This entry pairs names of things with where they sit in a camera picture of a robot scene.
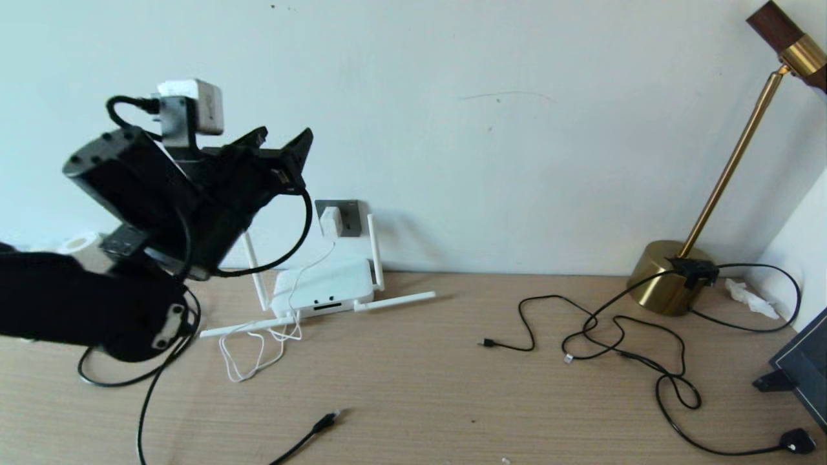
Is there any thin white adapter cable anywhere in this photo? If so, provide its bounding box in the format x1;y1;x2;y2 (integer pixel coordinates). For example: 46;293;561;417
218;238;338;383

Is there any white router with antennas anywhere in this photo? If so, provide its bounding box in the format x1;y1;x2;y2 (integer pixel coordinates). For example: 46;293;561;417
199;213;436;338

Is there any white toilet paper roll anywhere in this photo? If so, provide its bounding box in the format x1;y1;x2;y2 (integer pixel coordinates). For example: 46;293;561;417
57;231;103;256

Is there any brass desk lamp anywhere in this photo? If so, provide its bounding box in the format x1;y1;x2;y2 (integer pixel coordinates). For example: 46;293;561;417
627;0;827;317

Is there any black clip on lamp base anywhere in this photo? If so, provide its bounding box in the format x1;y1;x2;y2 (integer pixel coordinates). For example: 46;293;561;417
665;257;720;290

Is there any crumpled white tissue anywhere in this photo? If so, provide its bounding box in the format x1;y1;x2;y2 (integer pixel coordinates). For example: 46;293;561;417
724;278;780;320

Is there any black clip stand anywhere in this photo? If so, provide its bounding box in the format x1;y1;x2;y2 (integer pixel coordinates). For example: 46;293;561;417
753;371;795;393

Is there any dark metal camera bracket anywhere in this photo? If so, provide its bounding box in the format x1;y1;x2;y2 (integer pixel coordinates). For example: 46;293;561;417
158;97;202;163

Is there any grey wall socket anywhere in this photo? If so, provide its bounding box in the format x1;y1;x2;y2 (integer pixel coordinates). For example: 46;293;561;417
315;200;361;238

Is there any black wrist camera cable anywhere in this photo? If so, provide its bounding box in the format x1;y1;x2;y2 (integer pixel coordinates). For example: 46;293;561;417
107;96;315;278

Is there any thin black table cable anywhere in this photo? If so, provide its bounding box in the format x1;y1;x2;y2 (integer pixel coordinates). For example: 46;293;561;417
136;329;194;465
78;291;202;388

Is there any black USB cable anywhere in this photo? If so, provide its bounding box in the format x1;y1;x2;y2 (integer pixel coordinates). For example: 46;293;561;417
477;294;703;411

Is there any black cable with silver tip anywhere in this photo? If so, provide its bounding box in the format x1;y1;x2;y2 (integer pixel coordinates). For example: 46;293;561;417
562;315;686;382

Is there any black lamp power cable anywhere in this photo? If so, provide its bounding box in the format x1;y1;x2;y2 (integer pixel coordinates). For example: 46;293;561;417
561;262;816;457

